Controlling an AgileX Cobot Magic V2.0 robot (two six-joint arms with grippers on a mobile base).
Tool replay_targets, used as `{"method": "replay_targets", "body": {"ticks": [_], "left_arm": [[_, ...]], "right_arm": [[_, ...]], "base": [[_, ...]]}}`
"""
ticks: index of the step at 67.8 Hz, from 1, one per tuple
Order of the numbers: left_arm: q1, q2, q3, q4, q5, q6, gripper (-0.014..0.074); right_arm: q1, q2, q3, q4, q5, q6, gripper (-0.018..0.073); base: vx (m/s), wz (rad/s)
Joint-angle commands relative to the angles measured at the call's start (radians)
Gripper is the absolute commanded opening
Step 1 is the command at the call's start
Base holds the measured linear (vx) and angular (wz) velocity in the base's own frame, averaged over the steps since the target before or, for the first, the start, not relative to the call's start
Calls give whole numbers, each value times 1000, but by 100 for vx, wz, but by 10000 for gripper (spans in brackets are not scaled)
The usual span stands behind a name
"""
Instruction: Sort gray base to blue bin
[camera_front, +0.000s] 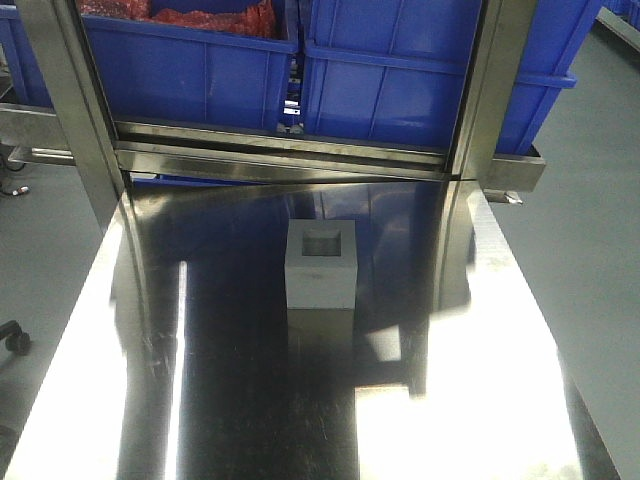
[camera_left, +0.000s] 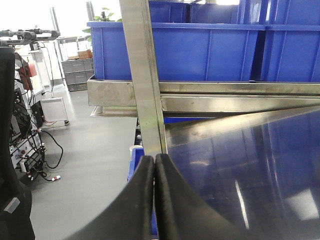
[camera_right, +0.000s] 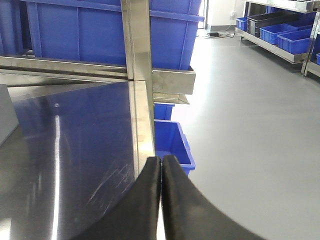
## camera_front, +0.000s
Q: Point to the red mesh bag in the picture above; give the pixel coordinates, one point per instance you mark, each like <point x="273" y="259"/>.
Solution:
<point x="258" y="20"/>

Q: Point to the black caster wheel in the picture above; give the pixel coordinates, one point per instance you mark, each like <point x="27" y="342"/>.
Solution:
<point x="16" y="339"/>

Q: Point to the blue plastic bin right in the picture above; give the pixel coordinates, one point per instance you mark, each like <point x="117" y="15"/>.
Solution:
<point x="393" y="71"/>

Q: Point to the stainless steel rack frame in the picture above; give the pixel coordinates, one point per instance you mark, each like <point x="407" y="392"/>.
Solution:
<point x="79" y="129"/>

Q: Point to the blue bin with red items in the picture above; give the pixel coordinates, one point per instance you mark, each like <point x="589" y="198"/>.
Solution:
<point x="167" y="72"/>

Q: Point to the gray square base block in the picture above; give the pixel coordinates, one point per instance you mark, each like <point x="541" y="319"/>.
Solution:
<point x="321" y="264"/>

